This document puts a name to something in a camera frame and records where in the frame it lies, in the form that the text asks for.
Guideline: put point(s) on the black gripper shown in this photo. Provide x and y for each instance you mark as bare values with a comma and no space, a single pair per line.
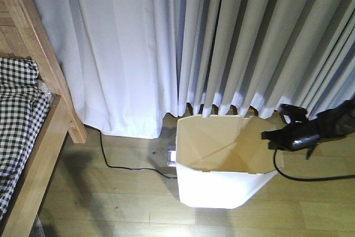
283,139

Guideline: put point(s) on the wooden bed frame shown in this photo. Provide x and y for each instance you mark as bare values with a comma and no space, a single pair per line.
23,37

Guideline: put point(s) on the white plastic trash bin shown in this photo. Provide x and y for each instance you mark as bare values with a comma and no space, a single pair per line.
221,160

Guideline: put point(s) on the white pleated curtain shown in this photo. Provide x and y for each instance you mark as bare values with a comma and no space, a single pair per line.
262,53

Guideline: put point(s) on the white floor outlet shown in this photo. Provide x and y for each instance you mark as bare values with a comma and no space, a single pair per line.
171,160

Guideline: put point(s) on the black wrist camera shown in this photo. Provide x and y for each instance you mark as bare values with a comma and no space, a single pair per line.
295,114

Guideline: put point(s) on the white plain curtain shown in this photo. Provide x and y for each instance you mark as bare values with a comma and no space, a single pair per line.
120,60

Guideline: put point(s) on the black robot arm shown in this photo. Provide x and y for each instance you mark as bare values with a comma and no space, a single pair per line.
302,133

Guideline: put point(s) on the black white checkered bedding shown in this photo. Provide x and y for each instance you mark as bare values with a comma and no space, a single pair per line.
24,107

